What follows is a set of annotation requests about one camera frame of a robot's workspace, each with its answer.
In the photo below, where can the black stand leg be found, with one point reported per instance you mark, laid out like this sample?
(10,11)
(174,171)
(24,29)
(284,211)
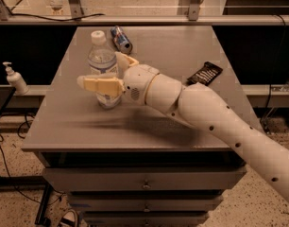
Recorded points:
(41,219)

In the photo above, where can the white pump dispenser bottle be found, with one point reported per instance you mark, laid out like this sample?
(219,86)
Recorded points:
(15,79)

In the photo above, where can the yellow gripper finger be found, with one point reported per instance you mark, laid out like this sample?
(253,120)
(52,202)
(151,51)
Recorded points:
(125,62)
(105,84)

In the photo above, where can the grey metal rail frame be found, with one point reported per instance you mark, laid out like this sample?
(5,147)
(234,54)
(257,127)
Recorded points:
(147,12)

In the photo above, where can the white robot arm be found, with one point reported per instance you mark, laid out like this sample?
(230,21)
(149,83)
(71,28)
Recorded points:
(196,106)

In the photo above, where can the black snack packet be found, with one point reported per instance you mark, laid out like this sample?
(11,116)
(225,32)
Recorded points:
(206,74)

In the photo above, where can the top drawer knob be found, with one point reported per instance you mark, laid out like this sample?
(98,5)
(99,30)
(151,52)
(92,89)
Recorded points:
(146,186)

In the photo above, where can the grey drawer cabinet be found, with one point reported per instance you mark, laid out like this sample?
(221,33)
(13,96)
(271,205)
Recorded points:
(100,158)

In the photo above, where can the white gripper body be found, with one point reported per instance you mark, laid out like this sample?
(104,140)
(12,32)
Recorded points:
(139,81)

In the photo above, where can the blue silver drink can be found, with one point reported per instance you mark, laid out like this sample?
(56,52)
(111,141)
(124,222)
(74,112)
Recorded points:
(121,40)

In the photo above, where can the clear plastic water bottle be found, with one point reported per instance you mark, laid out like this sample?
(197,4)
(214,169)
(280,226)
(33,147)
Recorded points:
(102,60)

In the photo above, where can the sneaker shoe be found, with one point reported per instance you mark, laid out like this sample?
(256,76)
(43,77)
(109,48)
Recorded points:
(69,219)

